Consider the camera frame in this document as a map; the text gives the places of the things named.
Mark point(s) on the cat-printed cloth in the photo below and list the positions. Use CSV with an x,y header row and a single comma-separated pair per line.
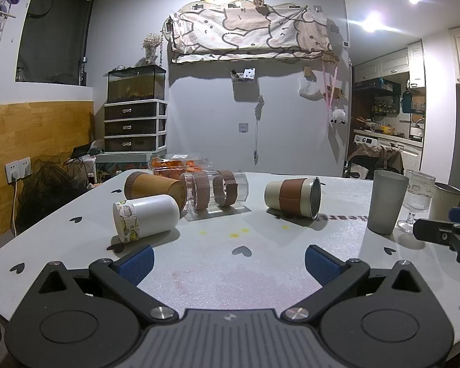
x,y
245,30

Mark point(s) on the black net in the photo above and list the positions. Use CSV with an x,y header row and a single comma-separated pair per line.
x,y
48,195

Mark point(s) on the white sheep plush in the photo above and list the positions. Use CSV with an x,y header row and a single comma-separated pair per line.
x,y
338,116

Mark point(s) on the clear box of orange food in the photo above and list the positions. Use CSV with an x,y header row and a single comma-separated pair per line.
x,y
178,164

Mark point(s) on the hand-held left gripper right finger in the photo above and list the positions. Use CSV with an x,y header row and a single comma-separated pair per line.
x,y
322,265

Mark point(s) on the clear cup with brown bands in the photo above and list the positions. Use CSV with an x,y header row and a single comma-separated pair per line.
x,y
214,188

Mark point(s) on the white cup at right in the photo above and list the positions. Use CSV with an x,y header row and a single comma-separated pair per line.
x,y
442,201

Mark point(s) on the black bottle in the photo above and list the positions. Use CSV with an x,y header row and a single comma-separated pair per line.
x,y
83,71

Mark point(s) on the kitchen spice shelf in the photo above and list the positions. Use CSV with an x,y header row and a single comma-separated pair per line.
x,y
383,103

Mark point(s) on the glass fish tank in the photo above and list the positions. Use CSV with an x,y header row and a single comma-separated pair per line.
x,y
136,84

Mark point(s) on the chair with brown cloth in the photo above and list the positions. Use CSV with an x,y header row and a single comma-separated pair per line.
x,y
375,159

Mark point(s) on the white cup with printed band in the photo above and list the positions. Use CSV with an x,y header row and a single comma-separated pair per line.
x,y
153,216

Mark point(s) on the white hanging bag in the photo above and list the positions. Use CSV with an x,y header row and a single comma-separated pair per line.
x,y
309,87

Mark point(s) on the brown paper-sleeved cup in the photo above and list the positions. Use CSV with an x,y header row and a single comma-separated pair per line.
x,y
153,187

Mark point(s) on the pink ribbon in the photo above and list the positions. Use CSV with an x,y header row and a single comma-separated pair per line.
x,y
331,84

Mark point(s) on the white wall hook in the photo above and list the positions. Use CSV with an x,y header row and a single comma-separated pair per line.
x,y
243,127

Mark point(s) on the white wall socket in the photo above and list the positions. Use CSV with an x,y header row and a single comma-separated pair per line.
x,y
18,169

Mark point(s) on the white wall cabinets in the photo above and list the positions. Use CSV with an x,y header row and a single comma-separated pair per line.
x,y
395,63

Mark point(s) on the white washing machine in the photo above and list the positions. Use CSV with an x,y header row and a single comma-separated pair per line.
x,y
408,155

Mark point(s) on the black laptop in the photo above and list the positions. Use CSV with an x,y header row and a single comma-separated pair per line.
x,y
80,151

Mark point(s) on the white drawer unit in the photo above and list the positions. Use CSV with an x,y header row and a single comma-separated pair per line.
x,y
134,126

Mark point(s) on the grey frosted tumbler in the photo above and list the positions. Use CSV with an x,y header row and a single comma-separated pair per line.
x,y
385,203

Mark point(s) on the dark window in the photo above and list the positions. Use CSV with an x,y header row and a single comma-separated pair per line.
x,y
53,34

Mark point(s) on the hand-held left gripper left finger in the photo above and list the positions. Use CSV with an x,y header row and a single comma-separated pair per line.
x,y
137,265

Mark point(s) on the vase of dried flowers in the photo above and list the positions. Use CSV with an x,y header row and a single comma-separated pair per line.
x,y
151,46

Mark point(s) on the cream cup with brown sleeve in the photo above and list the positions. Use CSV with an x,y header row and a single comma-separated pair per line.
x,y
291,197

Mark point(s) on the ribbed clear wine glass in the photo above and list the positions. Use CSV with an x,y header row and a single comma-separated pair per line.
x,y
419,195

